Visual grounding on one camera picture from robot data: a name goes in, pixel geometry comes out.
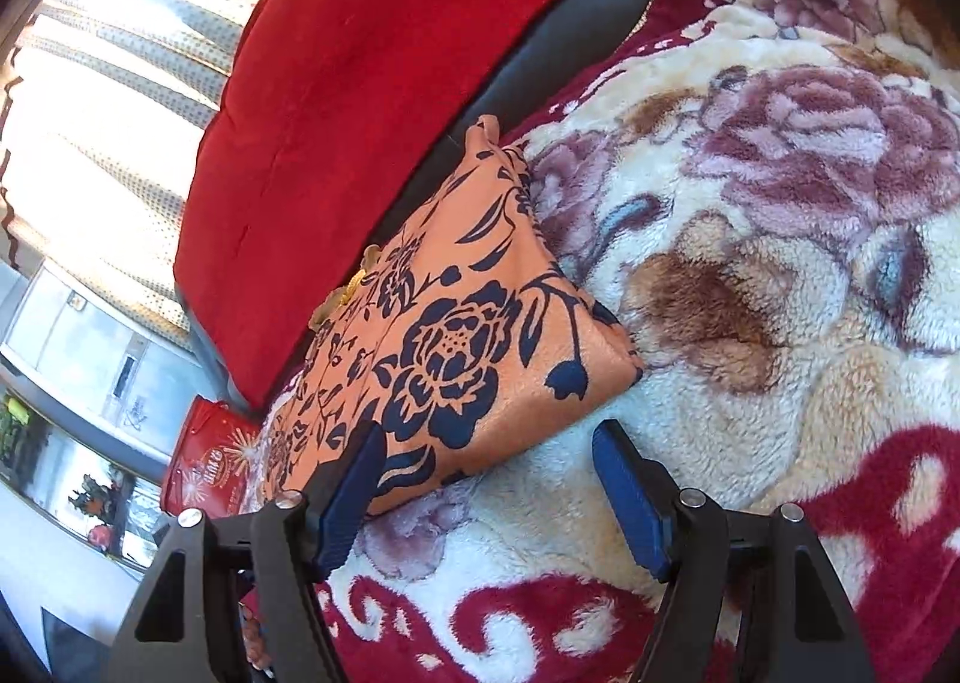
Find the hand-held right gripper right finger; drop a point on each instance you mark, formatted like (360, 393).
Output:
(630, 503)

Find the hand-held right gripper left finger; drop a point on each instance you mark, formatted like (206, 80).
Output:
(349, 495)

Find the orange floral shirt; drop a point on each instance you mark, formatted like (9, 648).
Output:
(450, 323)

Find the red gift box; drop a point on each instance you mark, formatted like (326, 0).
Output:
(206, 458)

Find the glass display cabinet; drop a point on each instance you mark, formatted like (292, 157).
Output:
(75, 480)

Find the floral fleece blanket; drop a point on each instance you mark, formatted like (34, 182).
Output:
(750, 240)

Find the white standing air conditioner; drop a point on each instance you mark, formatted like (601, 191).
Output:
(90, 345)

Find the red quilt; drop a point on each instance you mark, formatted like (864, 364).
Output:
(360, 90)

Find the dotted cream curtain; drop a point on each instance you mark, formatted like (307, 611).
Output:
(112, 90)

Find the black leather sofa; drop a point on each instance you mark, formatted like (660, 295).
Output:
(570, 15)

